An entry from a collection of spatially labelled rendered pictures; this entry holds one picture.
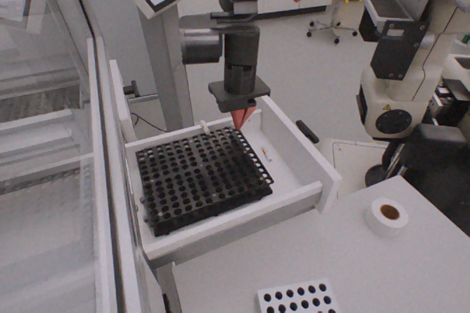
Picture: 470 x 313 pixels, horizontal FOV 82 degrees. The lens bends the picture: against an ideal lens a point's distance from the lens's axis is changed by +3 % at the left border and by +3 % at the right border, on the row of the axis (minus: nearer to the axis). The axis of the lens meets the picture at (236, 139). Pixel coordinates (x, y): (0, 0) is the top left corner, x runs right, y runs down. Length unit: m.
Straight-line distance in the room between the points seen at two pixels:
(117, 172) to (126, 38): 1.76
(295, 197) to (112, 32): 1.83
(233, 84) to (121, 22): 1.68
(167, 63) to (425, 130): 1.09
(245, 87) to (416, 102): 0.64
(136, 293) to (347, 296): 0.38
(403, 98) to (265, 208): 0.63
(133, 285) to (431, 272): 0.53
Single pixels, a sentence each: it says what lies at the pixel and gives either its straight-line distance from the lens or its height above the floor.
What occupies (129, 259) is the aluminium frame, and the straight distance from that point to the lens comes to 0.34.
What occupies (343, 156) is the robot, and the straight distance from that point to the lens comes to 1.48.
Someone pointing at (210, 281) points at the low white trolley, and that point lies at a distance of 0.56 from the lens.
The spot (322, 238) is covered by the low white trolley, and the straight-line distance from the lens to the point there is 0.62.
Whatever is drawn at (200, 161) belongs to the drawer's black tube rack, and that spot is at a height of 0.90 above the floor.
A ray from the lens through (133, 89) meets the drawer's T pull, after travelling 0.74.
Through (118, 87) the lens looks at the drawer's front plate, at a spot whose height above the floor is 0.93.
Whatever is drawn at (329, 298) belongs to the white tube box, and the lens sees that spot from 0.54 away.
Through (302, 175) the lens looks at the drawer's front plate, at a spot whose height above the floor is 0.86.
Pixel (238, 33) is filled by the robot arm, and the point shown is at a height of 1.13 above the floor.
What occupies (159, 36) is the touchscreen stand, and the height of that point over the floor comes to 0.79.
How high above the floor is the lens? 1.29
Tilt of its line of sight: 43 degrees down
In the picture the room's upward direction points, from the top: straight up
